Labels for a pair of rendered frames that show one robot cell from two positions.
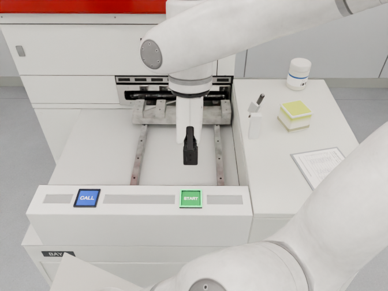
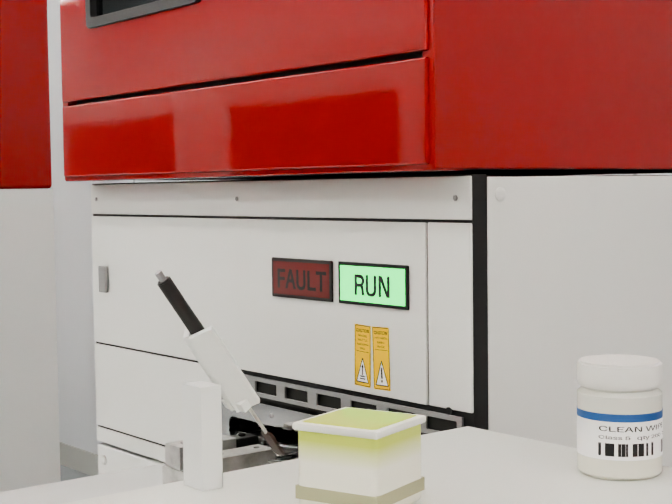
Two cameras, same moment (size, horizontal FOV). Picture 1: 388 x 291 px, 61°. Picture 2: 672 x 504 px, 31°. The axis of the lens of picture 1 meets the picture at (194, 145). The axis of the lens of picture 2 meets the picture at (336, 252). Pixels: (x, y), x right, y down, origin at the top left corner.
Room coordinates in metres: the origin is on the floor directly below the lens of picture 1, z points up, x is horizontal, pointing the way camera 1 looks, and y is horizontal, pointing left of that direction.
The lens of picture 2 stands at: (0.23, -1.00, 1.21)
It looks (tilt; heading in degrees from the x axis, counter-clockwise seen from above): 3 degrees down; 51
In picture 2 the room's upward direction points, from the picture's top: 1 degrees counter-clockwise
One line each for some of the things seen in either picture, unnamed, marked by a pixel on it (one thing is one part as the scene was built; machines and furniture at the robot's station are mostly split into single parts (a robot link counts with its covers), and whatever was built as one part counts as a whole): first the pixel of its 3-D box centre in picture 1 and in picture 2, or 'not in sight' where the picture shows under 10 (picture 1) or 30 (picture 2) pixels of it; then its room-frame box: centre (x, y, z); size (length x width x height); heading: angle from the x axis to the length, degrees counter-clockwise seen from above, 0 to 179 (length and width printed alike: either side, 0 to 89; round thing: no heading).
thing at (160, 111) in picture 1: (160, 108); (238, 462); (1.00, 0.12, 0.89); 0.08 x 0.03 x 0.03; 0
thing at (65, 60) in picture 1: (125, 63); (249, 335); (1.11, 0.26, 1.02); 0.82 x 0.03 x 0.40; 90
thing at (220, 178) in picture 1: (218, 152); not in sight; (0.82, -0.08, 0.84); 0.50 x 0.02 x 0.03; 0
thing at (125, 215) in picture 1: (143, 215); not in sight; (0.52, 0.13, 0.89); 0.55 x 0.09 x 0.14; 90
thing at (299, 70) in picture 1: (298, 74); (619, 415); (1.04, -0.38, 1.01); 0.07 x 0.07 x 0.10
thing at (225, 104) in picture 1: (226, 108); not in sight; (1.00, -0.12, 0.89); 0.08 x 0.03 x 0.03; 0
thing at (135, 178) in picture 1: (140, 152); not in sight; (0.82, 0.19, 0.84); 0.50 x 0.02 x 0.03; 0
